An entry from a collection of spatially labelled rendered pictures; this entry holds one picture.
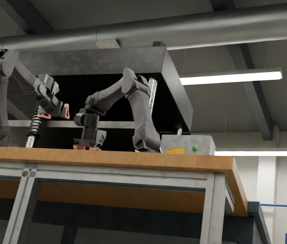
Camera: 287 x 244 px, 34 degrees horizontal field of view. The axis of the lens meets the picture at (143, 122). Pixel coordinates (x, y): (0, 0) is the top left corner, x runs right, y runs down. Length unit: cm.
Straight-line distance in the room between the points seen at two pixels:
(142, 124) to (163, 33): 419
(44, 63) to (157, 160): 208
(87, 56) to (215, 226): 211
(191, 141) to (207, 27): 292
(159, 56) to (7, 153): 164
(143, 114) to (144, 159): 34
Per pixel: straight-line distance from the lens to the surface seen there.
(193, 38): 561
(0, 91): 179
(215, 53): 706
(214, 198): 124
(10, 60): 181
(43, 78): 207
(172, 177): 128
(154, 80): 289
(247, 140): 924
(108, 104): 188
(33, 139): 306
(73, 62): 315
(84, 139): 189
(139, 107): 163
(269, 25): 540
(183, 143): 278
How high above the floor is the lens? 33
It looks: 25 degrees up
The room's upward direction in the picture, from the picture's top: 10 degrees clockwise
